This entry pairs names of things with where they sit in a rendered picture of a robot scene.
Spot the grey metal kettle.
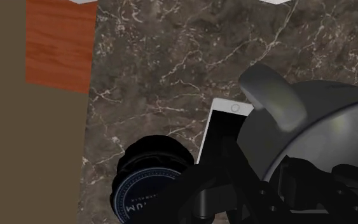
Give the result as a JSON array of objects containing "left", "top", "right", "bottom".
[{"left": 237, "top": 62, "right": 358, "bottom": 187}]

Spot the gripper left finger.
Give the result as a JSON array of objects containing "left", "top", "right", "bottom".
[{"left": 131, "top": 136, "right": 291, "bottom": 224}]

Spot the white smartphone with black screen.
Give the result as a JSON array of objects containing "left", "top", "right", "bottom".
[{"left": 196, "top": 97, "right": 254, "bottom": 165}]

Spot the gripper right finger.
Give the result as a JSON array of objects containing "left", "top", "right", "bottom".
[{"left": 277, "top": 154, "right": 358, "bottom": 224}]

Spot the black jar with blue lid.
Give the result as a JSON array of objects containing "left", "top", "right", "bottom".
[{"left": 109, "top": 134, "right": 195, "bottom": 224}]

